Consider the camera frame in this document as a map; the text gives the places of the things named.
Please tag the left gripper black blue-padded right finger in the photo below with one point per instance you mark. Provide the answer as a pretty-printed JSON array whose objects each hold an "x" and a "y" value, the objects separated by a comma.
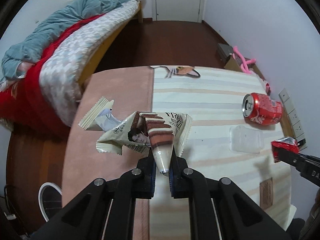
[{"x": 219, "y": 209}]

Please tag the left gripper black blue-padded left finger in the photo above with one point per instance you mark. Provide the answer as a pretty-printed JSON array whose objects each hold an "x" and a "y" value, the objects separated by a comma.
[{"x": 104, "y": 209}]

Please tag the red wrapper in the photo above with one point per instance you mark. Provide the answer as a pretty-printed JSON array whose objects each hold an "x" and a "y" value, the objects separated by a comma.
[{"x": 288, "y": 144}]

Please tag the cream cake snack wrapper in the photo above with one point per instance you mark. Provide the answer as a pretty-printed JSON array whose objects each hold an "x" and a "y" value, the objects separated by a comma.
[{"x": 164, "y": 134}]

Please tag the white round trash bin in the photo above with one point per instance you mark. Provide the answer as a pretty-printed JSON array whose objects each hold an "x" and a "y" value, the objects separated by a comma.
[{"x": 50, "y": 200}]

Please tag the striped white bed sheet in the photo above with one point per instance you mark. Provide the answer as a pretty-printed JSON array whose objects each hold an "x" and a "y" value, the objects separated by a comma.
[{"x": 214, "y": 101}]

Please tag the clear plastic container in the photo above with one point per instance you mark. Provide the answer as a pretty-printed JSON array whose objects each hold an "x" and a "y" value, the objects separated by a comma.
[{"x": 246, "y": 140}]

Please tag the red cola can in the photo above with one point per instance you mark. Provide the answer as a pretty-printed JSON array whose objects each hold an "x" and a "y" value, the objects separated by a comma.
[{"x": 261, "y": 109}]

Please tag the pink plush toy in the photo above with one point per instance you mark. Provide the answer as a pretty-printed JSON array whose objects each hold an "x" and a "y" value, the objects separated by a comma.
[{"x": 244, "y": 66}]

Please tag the red fleece blanket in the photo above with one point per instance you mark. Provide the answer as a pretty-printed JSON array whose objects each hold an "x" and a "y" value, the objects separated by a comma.
[{"x": 23, "y": 102}]

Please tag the pink beige mattress cover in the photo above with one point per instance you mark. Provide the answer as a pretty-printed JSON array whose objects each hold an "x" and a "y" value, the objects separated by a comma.
[{"x": 110, "y": 95}]

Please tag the bird pattern pouch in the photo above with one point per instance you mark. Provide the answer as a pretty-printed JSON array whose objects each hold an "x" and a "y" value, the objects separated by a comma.
[{"x": 189, "y": 71}]

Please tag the teal blue quilt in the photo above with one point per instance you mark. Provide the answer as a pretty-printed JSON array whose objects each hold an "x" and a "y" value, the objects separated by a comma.
[{"x": 30, "y": 50}]

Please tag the white door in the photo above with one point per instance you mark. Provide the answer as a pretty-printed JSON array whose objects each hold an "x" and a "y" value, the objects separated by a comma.
[{"x": 177, "y": 10}]

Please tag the white wall power strip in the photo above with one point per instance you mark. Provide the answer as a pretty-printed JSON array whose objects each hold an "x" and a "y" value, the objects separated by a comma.
[{"x": 290, "y": 122}]

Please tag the wooden bed frame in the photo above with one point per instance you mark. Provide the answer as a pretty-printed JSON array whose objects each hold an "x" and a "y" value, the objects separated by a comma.
[{"x": 99, "y": 53}]

